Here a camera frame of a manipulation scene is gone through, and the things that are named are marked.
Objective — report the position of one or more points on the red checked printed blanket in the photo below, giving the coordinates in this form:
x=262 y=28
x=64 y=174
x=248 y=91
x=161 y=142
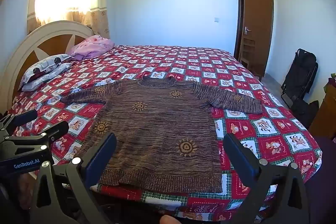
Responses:
x=273 y=145

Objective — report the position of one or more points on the brown knitted sun-print sweater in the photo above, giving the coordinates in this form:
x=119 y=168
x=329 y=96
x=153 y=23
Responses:
x=157 y=121

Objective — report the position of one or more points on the black folding chair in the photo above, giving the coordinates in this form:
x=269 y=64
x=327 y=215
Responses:
x=300 y=74

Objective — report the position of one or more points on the black bag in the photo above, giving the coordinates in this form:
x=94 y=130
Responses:
x=305 y=113

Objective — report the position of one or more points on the grey patterned pillow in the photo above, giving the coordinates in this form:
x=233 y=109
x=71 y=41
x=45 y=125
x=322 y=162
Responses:
x=44 y=65

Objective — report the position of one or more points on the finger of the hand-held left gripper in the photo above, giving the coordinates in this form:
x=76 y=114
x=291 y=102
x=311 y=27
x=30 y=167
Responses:
x=26 y=116
x=56 y=130

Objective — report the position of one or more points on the wooden chair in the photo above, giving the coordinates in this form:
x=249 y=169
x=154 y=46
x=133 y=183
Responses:
x=248 y=52

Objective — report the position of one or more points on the brown wooden door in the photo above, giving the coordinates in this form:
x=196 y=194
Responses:
x=257 y=16

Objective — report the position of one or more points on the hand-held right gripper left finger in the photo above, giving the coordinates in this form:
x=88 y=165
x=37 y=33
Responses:
x=105 y=146

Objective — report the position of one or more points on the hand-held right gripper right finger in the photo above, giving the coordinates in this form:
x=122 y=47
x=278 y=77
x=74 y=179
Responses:
x=234 y=150

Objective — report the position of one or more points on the wooden cabinet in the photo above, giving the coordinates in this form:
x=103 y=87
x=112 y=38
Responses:
x=324 y=113

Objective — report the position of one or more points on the pink floral pillow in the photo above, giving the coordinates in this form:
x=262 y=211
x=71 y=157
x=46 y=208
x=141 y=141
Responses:
x=92 y=47

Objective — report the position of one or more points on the cream and brown headboard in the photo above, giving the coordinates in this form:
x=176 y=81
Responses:
x=50 y=41

